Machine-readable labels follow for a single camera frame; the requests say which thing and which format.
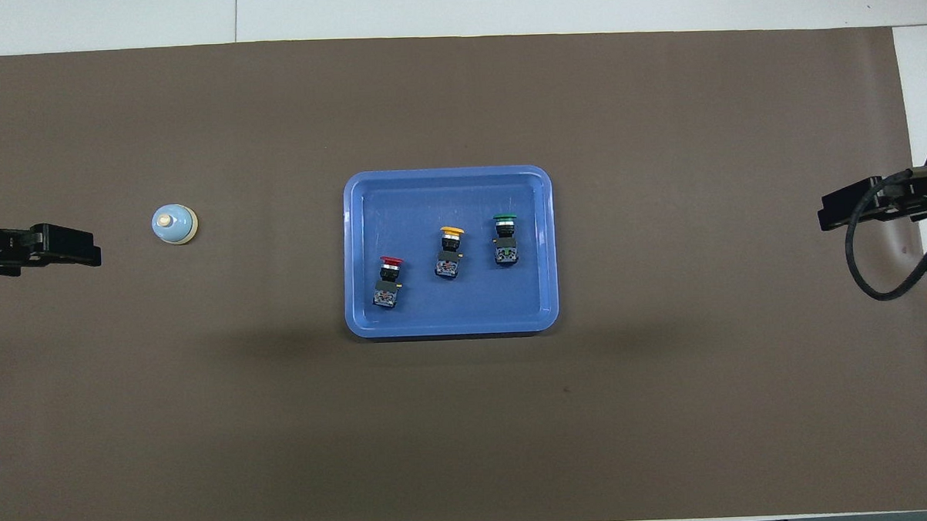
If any blue plastic tray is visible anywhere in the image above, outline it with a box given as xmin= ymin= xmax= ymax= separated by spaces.
xmin=340 ymin=164 xmax=561 ymax=341

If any green push button switch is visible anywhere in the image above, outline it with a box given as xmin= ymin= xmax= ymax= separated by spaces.
xmin=491 ymin=213 xmax=521 ymax=267

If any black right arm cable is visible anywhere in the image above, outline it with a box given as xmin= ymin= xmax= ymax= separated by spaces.
xmin=841 ymin=166 xmax=927 ymax=304

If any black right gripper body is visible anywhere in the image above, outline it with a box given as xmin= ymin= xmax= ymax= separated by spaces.
xmin=850 ymin=175 xmax=927 ymax=226

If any yellow push button switch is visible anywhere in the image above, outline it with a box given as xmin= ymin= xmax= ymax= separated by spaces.
xmin=433 ymin=226 xmax=467 ymax=281

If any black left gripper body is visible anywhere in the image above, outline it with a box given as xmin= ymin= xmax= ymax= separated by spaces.
xmin=0 ymin=200 xmax=72 ymax=279

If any brown table mat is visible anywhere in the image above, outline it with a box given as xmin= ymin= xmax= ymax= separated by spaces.
xmin=0 ymin=18 xmax=927 ymax=521

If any red push button switch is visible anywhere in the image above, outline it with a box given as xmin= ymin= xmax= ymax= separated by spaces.
xmin=371 ymin=255 xmax=406 ymax=310

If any light blue desk bell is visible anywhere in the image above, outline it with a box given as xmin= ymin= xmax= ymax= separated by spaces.
xmin=150 ymin=203 xmax=200 ymax=247

